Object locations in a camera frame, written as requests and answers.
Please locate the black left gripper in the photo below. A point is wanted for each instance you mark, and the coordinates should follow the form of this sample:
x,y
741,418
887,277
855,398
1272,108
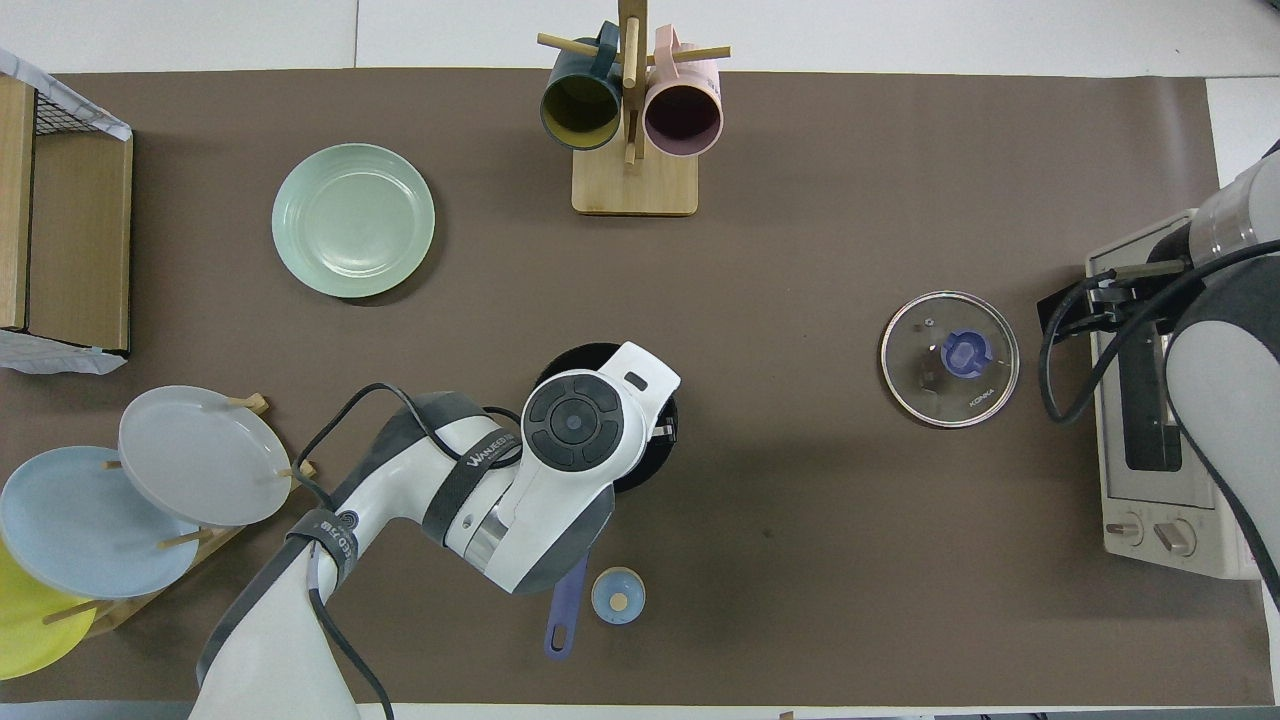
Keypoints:
x,y
663,432

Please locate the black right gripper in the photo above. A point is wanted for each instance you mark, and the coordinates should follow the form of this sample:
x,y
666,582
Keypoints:
x,y
1135,305

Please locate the glass lid with blue knob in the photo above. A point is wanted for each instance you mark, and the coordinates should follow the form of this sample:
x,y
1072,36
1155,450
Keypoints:
x,y
950,370

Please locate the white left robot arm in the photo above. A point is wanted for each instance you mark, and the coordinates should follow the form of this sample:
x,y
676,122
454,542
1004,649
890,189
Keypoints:
x,y
570,425

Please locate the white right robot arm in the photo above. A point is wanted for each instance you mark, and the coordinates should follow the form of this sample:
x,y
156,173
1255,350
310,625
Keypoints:
x,y
1220,400

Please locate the dark blue pot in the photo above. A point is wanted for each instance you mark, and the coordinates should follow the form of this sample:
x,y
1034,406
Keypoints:
x,y
565,620

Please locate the green plate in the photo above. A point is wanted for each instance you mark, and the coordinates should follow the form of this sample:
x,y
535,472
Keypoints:
x,y
352,220

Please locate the grey plate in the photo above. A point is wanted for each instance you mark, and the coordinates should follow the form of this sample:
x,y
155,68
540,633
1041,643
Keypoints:
x,y
200,455

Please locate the wooden plate rack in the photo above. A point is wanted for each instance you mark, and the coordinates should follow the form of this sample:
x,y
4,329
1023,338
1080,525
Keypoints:
x,y
190,537

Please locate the light blue plate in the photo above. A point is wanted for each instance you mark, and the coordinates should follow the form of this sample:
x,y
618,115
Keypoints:
x,y
70,520

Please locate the yellow plate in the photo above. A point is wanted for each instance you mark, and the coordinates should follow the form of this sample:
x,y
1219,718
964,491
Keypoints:
x,y
30,630

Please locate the small blue bowl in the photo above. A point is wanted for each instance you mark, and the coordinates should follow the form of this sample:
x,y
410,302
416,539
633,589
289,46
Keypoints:
x,y
618,596

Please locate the brown table mat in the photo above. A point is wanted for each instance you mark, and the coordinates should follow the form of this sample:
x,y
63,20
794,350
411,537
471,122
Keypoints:
x,y
800,550

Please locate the white toaster oven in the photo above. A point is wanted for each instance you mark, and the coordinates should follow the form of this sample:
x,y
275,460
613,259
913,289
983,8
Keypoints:
x,y
1150,510

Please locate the wooden mug tree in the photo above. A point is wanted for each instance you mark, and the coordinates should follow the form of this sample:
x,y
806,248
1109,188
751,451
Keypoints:
x,y
635,185

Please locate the pink mug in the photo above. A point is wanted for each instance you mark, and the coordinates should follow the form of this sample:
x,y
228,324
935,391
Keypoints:
x,y
685,115

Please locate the dark teal mug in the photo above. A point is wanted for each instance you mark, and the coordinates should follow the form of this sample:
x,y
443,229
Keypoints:
x,y
580,110

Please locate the wooden shelf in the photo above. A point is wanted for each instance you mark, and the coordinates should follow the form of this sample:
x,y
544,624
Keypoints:
x,y
80,240

